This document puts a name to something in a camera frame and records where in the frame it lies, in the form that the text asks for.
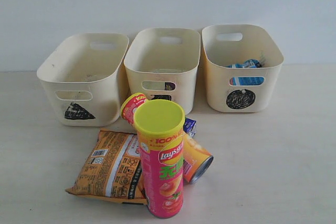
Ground blue snack packet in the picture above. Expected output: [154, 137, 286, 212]
[226, 59, 265, 86]

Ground pink Lays chip can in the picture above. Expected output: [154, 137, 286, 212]
[134, 99, 185, 219]

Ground cream bin with triangle mark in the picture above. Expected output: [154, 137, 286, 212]
[37, 33, 129, 127]

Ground yellow Lays chip can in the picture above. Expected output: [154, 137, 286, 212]
[121, 92, 214, 184]

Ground cream bin with circle mark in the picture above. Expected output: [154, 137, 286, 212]
[202, 24, 284, 113]

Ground cream bin with square mark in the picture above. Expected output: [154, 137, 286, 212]
[124, 28, 201, 114]

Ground blue white milk carton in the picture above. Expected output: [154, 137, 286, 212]
[183, 118, 197, 138]

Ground purple juice carton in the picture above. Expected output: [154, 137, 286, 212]
[164, 82, 175, 91]

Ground orange noodle packet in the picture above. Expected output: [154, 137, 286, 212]
[66, 129, 147, 205]

